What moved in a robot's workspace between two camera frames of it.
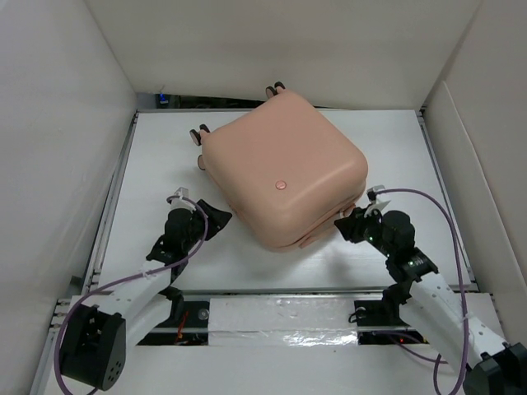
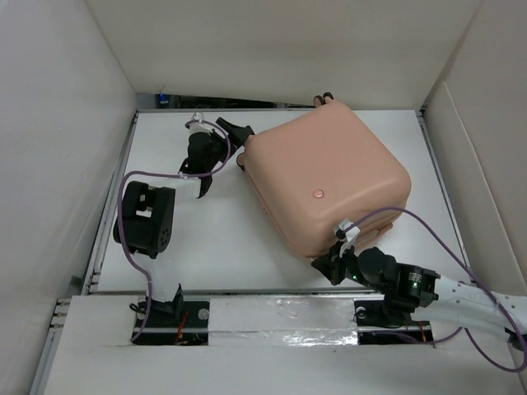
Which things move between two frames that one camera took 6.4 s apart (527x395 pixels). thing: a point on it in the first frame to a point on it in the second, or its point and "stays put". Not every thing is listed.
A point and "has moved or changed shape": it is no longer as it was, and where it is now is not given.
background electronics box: [164, 100] stays put
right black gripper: [349, 228] to [330, 267]
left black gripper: [216, 220] to [239, 136]
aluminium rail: [286, 313] stays put
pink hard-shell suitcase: [286, 169] has moved or changed shape
